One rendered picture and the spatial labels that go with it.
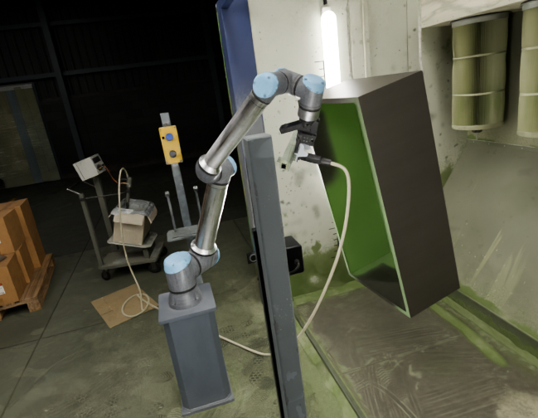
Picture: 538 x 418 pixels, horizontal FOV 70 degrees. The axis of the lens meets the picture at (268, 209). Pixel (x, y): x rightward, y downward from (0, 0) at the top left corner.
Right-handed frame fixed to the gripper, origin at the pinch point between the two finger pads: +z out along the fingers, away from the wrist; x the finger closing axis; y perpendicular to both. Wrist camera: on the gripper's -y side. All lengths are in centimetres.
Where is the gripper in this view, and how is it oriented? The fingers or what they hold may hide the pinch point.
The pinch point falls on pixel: (296, 155)
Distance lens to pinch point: 177.4
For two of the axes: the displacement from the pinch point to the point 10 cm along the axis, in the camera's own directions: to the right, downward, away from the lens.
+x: 2.5, -6.3, 7.3
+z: -1.0, 7.4, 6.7
